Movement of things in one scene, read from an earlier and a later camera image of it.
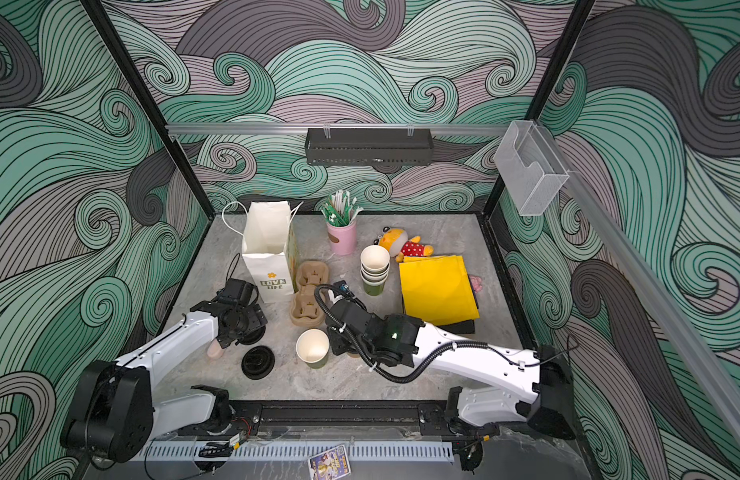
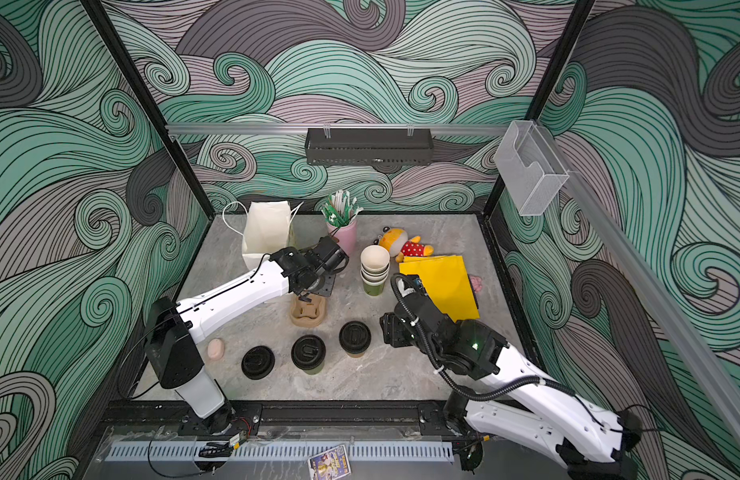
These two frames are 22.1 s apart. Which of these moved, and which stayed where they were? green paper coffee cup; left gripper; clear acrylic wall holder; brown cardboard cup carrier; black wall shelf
Moved: left gripper; green paper coffee cup
Stayed: brown cardboard cup carrier; black wall shelf; clear acrylic wall holder
